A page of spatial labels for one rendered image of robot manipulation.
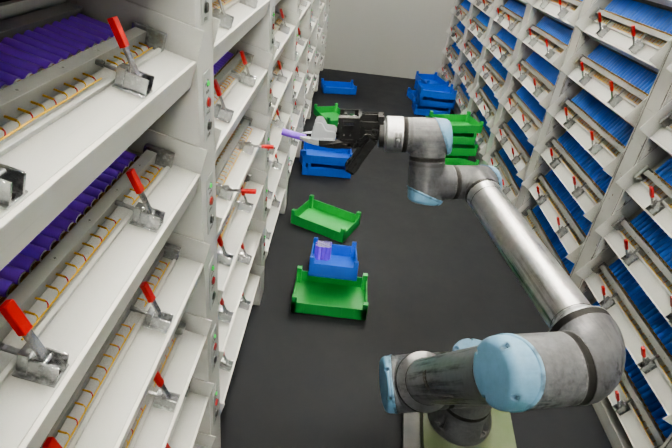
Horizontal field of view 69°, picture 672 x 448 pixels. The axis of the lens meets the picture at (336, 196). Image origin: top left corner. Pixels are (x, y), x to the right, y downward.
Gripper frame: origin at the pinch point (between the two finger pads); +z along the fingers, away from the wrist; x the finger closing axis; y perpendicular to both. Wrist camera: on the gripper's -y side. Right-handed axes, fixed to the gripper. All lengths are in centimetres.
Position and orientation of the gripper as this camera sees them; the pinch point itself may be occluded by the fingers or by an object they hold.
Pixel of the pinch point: (305, 138)
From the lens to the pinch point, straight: 126.5
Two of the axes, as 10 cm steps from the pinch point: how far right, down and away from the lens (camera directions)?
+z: -10.0, -0.4, 0.3
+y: 0.2, -8.8, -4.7
